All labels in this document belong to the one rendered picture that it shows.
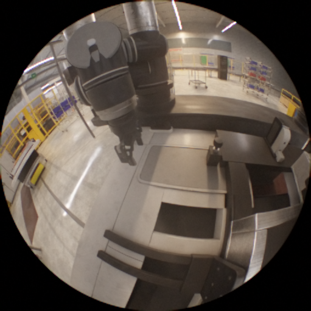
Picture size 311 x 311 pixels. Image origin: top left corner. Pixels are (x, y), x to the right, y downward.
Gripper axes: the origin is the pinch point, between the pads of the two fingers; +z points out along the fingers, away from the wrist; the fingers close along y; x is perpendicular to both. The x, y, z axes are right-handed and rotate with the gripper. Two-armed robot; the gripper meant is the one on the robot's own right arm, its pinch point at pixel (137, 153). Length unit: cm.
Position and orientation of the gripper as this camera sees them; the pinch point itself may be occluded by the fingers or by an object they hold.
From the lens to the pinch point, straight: 36.4
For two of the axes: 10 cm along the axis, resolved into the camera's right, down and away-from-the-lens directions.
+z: 1.8, 6.4, 7.5
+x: -9.7, -0.2, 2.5
